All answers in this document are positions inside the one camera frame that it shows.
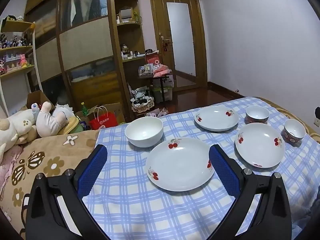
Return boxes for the cream plush toy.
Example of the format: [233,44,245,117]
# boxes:
[0,109,38,160]

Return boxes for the wooden wardrobe with shelves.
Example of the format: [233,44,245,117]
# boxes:
[24,0,150,123]

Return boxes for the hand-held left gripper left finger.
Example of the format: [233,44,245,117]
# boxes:
[25,144,110,240]

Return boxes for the red patterned bowl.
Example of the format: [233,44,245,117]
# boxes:
[245,105,270,125]

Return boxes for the clear plastic storage bin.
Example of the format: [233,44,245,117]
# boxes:
[151,79,175,103]

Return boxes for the display shelf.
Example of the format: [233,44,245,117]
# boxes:
[0,17,42,117]

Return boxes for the red bowl with stamped inside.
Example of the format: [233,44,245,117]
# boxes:
[283,119,306,145]

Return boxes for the yellow green bag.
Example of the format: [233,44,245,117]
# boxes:
[59,116,84,135]

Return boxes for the red box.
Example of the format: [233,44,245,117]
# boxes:
[145,51,160,67]

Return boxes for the red paper bag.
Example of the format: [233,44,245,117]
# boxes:
[89,106,118,131]

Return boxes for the wooden door with glass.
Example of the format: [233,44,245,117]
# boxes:
[147,0,208,92]

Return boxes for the small black table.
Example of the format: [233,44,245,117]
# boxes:
[138,71,174,103]

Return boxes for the plain white bowl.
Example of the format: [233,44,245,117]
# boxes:
[125,116,164,148]

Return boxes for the collection of small figurines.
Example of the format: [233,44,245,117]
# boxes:
[0,31,34,75]

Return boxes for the open cardboard box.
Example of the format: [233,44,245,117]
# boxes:
[26,90,56,112]
[75,102,127,125]

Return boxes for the pink packets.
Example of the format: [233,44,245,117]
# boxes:
[152,64,173,78]

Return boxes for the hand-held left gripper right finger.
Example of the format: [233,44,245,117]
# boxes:
[209,144,292,240]

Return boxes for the wicker basket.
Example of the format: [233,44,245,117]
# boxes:
[131,95,155,114]

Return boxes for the white fluffy plush toy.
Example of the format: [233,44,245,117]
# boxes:
[54,103,74,120]

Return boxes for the white cherry print plate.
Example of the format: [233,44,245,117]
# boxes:
[194,106,240,132]
[234,123,286,169]
[145,137,216,192]

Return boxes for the blue checked cloth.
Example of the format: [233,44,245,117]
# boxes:
[80,96,320,240]

